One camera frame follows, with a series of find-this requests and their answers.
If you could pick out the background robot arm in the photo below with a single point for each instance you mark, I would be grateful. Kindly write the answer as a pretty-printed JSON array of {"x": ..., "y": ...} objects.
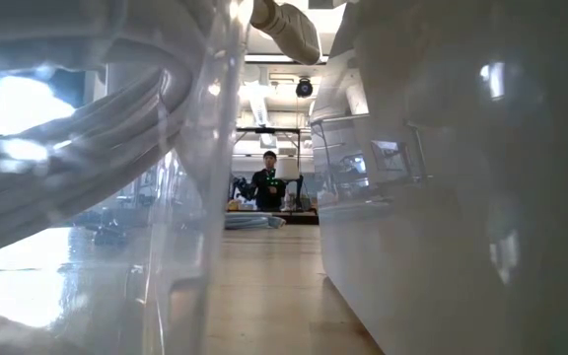
[{"x": 242, "y": 188}]

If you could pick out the small white background lampshade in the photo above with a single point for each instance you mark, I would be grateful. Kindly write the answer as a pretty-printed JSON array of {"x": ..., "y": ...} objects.
[{"x": 288, "y": 168}]

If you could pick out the person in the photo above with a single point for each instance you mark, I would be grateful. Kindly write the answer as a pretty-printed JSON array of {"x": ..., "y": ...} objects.
[{"x": 268, "y": 187}]

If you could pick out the ceiling light strip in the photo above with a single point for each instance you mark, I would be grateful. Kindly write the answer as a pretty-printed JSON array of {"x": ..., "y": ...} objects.
[{"x": 274, "y": 58}]

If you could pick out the ceiling light panel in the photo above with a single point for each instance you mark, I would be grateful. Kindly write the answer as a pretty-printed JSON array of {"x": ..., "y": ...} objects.
[{"x": 331, "y": 15}]

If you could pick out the white plastic bin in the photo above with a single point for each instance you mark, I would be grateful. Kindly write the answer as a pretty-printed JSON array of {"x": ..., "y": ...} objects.
[{"x": 437, "y": 271}]

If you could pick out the clear plastic container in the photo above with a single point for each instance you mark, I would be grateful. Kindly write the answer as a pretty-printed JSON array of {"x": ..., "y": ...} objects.
[{"x": 116, "y": 296}]

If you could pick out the black ceiling dome camera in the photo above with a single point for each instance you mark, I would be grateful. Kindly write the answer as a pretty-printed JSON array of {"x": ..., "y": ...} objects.
[{"x": 304, "y": 88}]

